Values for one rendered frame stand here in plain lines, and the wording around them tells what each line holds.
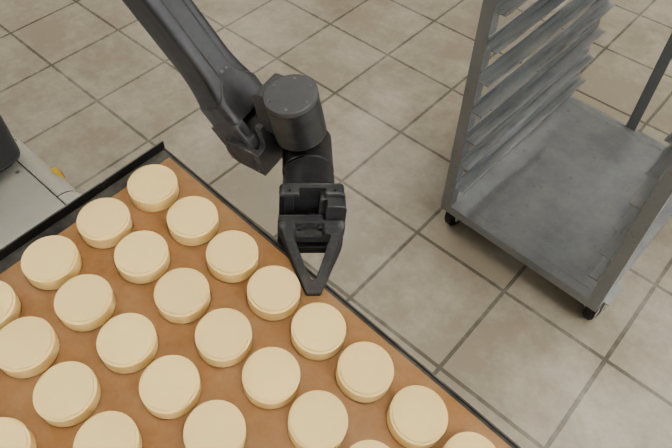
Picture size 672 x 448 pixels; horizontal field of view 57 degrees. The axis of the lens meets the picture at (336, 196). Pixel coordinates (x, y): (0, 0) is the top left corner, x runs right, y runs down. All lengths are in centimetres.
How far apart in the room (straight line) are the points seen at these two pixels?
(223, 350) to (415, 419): 17
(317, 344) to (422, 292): 119
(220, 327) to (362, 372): 13
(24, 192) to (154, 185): 111
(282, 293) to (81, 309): 18
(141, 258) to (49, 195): 112
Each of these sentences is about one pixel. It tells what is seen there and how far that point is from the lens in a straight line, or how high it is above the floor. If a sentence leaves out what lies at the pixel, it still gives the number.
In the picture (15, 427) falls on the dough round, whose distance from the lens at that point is 58.
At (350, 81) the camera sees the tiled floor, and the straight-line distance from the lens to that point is 232.
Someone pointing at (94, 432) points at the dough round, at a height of 98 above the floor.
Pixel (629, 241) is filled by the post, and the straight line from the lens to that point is 147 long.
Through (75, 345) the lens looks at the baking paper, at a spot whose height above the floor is 97.
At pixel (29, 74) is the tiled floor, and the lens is 261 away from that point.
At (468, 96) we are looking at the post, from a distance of 147.
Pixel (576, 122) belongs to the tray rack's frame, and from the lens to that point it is 208.
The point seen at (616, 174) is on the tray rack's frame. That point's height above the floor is 15.
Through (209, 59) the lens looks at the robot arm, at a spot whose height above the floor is 106.
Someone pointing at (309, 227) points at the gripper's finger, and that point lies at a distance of 63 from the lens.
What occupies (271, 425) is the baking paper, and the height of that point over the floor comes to 95.
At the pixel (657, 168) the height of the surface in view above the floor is 59.
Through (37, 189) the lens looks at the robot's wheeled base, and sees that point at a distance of 175.
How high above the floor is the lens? 148
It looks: 50 degrees down
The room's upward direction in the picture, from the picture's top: straight up
